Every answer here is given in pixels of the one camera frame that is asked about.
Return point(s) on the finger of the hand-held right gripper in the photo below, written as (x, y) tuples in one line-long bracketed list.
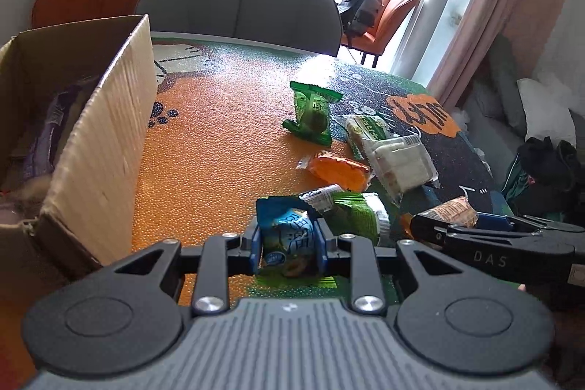
[(427, 228), (498, 222)]

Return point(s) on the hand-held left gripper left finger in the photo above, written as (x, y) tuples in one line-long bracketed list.
[(253, 246)]

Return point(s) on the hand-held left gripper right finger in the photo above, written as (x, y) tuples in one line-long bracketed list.
[(323, 248)]

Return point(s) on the brown snack packet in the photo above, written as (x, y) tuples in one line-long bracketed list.
[(452, 212)]

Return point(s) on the blue snack packet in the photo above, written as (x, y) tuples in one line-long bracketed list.
[(285, 234)]

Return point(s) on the light green snack packet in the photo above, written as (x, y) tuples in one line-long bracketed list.
[(361, 214)]

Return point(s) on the clear white cake packet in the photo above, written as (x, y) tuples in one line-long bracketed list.
[(402, 164)]

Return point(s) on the orange snack packet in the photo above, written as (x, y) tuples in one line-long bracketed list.
[(340, 170)]

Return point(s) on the cream green cow-print packet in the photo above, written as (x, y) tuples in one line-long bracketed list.
[(365, 127)]

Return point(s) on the dark green snack packet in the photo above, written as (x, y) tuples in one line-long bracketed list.
[(311, 111)]

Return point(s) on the cardboard box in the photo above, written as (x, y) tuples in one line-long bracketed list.
[(105, 152)]

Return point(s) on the purple cake packet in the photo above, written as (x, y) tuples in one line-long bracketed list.
[(50, 134)]

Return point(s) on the dark clothes pile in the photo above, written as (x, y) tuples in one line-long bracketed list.
[(548, 170)]

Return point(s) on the grey sofa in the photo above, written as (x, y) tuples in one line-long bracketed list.
[(484, 106)]

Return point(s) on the colourful printed table mat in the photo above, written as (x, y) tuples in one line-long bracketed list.
[(219, 134)]

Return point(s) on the white pillow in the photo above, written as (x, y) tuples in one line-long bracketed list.
[(546, 111)]

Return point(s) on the grey cushion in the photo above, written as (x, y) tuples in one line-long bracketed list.
[(507, 84)]

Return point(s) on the orange dining chair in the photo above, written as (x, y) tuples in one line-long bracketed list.
[(402, 29), (388, 6)]

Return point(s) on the pink curtain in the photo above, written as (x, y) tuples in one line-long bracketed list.
[(493, 6)]

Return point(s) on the black grey backpack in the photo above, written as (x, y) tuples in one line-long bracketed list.
[(365, 11)]

